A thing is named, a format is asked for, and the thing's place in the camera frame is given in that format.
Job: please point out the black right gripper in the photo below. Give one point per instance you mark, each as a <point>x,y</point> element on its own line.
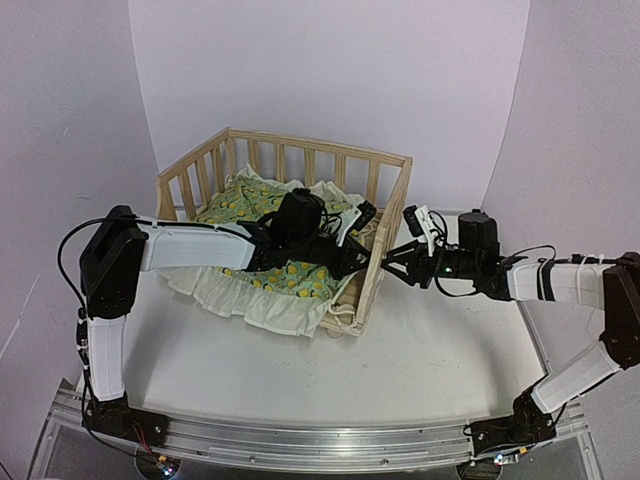
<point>416,263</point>

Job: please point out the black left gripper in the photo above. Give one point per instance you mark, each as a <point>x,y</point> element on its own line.
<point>353,252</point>

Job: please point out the lemon print bed cushion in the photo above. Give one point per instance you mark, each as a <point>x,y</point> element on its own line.
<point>248,197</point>

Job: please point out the wooden pet bed frame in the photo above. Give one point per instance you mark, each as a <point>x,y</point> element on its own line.
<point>206,171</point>

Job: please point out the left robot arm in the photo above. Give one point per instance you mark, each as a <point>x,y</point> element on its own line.
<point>128,250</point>

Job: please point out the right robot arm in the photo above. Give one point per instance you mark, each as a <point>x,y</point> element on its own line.
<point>604,288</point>

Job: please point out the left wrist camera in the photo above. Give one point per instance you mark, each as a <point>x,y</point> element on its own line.
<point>354,219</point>

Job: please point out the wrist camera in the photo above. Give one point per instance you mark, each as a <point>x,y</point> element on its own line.
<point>354,219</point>
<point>422,227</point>

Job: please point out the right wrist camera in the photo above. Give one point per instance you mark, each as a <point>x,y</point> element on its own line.
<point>422,227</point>

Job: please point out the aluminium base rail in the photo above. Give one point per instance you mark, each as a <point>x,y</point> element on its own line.
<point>84,440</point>

